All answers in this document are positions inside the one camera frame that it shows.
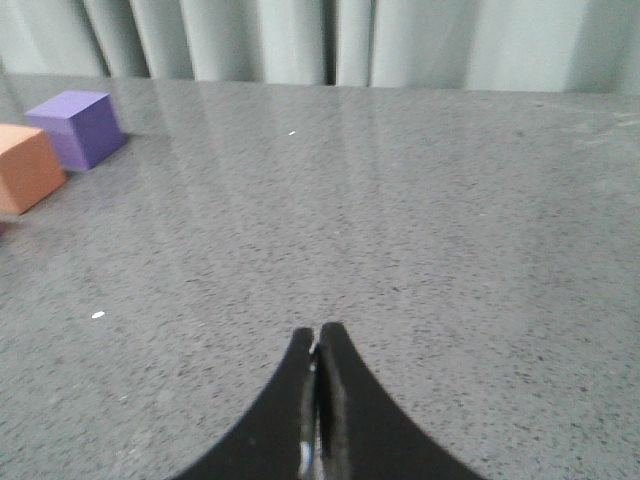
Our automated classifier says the orange foam cube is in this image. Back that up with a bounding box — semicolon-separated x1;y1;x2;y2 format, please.
1;124;67;215

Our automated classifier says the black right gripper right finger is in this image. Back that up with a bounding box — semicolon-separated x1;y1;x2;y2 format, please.
316;322;481;479

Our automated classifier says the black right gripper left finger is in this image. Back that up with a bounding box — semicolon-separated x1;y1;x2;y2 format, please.
176;328;315;479

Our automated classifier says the purple foam cube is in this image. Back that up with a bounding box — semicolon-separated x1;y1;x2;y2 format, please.
25;90;126;171

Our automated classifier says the pale green curtain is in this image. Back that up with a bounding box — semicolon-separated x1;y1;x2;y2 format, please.
1;1;639;94

